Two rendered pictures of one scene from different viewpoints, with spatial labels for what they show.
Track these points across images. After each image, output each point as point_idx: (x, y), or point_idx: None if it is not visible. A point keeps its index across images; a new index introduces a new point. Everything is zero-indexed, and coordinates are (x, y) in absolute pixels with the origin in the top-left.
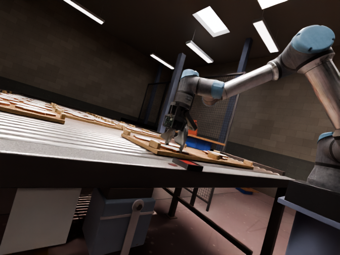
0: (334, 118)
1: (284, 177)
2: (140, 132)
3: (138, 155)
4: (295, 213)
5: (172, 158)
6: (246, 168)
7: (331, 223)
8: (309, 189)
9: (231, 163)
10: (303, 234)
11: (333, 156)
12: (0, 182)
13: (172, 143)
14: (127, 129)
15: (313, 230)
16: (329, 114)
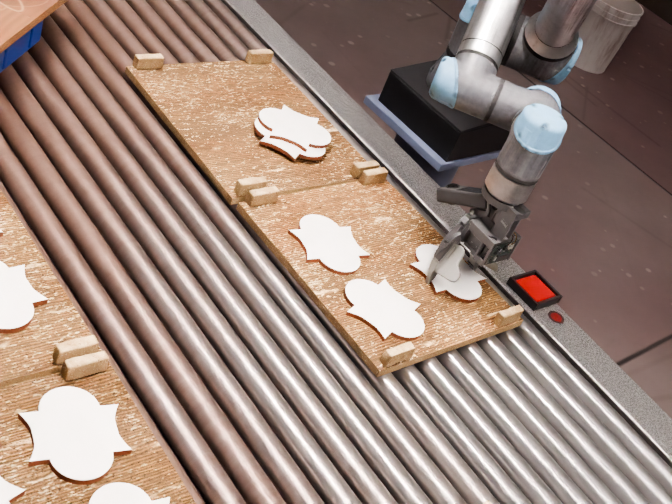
0: (558, 37)
1: (251, 6)
2: (55, 278)
3: (566, 359)
4: (414, 151)
5: (510, 302)
6: None
7: (485, 159)
8: (479, 131)
9: (345, 138)
10: (434, 180)
11: (505, 62)
12: None
13: (50, 164)
14: (89, 334)
15: (449, 169)
16: (556, 31)
